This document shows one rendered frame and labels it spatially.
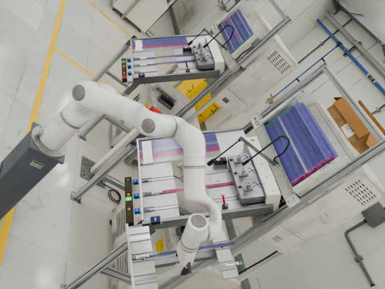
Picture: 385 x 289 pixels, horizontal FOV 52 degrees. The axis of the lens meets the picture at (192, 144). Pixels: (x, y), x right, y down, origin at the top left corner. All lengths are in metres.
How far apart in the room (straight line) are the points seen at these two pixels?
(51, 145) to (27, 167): 0.17
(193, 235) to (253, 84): 2.08
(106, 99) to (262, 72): 1.90
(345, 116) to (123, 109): 1.51
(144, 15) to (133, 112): 4.91
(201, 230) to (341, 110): 1.48
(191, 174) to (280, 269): 2.49
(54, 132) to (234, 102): 1.92
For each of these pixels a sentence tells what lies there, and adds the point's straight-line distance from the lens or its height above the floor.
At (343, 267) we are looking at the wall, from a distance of 3.61.
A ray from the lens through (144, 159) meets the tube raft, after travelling 2.44.
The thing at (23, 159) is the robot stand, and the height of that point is 0.61.
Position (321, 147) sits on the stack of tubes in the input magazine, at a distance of 2.17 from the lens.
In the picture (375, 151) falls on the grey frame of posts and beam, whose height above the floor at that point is 1.83.
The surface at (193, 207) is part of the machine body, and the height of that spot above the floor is 0.62.
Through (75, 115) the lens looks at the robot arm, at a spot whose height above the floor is 0.95.
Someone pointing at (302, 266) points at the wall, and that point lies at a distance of 3.79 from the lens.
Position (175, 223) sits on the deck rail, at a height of 0.82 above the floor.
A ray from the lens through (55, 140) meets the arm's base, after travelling 1.97.
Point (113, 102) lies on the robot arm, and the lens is 1.73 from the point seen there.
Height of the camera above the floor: 1.93
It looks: 22 degrees down
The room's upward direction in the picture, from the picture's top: 50 degrees clockwise
